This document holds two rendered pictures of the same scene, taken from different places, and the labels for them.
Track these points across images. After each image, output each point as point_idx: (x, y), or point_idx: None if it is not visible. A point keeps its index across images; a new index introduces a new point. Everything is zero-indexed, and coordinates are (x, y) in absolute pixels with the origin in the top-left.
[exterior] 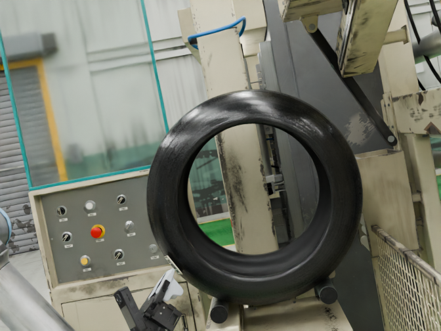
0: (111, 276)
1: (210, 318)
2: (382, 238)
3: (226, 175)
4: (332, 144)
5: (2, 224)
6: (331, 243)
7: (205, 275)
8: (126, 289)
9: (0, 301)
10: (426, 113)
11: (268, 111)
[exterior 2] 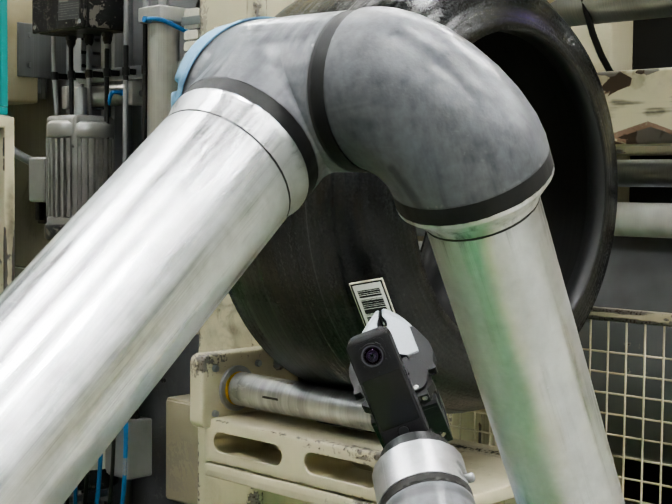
0: None
1: (344, 444)
2: None
3: None
4: (609, 115)
5: None
6: (589, 297)
7: (429, 332)
8: (390, 332)
9: (545, 268)
10: (631, 108)
11: (552, 21)
